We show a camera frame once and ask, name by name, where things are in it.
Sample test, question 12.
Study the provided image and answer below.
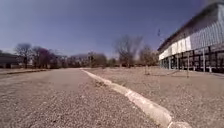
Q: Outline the low kerb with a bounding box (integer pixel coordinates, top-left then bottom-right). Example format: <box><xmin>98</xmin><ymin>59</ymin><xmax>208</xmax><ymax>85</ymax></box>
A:
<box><xmin>0</xmin><ymin>68</ymin><xmax>48</xmax><ymax>76</ymax></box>

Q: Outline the row of bare trees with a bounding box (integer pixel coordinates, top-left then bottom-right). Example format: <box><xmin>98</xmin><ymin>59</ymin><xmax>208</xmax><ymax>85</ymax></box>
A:
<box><xmin>13</xmin><ymin>34</ymin><xmax>160</xmax><ymax>70</ymax></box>

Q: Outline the low dark building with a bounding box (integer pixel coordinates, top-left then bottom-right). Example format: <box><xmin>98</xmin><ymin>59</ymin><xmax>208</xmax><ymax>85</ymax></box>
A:
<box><xmin>0</xmin><ymin>53</ymin><xmax>22</xmax><ymax>70</ymax></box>

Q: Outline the pale concrete kerb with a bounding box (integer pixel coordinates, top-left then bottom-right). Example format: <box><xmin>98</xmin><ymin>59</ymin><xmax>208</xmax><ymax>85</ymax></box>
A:
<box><xmin>79</xmin><ymin>68</ymin><xmax>194</xmax><ymax>128</ymax></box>

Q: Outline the long pale building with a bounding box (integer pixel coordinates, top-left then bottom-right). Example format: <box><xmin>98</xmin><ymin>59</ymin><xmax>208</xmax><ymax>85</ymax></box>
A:
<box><xmin>157</xmin><ymin>2</ymin><xmax>224</xmax><ymax>74</ymax></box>

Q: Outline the grey gravel road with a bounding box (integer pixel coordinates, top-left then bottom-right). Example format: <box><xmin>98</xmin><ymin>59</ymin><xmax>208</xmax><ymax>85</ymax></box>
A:
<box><xmin>0</xmin><ymin>68</ymin><xmax>162</xmax><ymax>128</ymax></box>

